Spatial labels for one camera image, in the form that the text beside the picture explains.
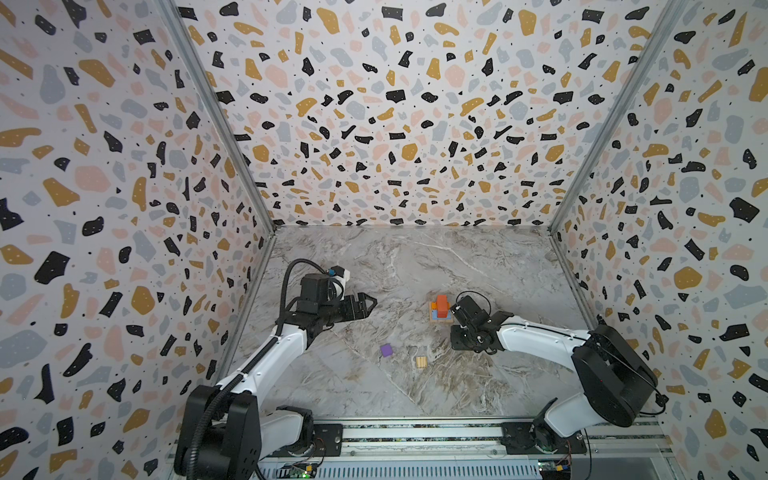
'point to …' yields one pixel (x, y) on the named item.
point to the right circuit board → (555, 468)
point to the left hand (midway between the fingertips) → (366, 300)
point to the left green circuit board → (301, 472)
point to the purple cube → (386, 350)
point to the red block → (442, 313)
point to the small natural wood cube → (422, 362)
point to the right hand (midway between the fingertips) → (451, 334)
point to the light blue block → (434, 315)
